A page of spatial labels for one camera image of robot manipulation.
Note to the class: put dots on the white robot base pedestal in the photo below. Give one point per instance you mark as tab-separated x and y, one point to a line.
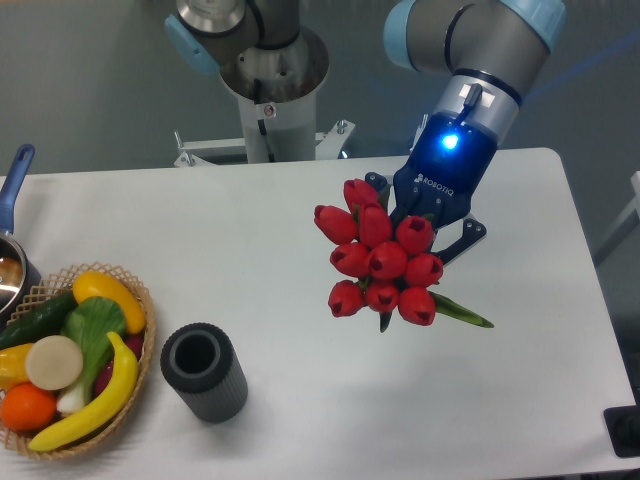
272	132

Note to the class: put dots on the dark grey ribbed vase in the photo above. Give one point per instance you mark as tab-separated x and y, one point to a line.
200	364

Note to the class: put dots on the green bok choy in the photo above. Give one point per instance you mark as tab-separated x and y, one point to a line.
87	325

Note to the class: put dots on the yellow banana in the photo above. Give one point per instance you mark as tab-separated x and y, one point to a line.
101	409

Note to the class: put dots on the green cucumber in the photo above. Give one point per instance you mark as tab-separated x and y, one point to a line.
44	320

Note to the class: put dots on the red tulip bouquet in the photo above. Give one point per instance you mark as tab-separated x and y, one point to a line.
387	260

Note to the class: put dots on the yellow bell pepper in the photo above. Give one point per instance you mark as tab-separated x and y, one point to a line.
97	284

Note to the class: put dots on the small yellow pepper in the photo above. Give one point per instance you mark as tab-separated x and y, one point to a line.
13	366

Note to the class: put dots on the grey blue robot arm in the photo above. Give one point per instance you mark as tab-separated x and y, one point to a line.
274	66

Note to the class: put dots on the blue handled saucepan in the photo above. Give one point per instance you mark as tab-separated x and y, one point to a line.
18	274

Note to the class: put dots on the woven wicker basket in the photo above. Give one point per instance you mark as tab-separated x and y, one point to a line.
141	344

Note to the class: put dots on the black box at table edge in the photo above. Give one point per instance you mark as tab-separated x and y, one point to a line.
623	428

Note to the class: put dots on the orange fruit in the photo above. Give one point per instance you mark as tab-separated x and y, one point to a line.
27	408

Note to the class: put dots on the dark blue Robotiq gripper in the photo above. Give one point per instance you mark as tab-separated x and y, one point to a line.
439	178

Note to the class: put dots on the beige round slice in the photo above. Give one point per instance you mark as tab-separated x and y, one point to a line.
54	362

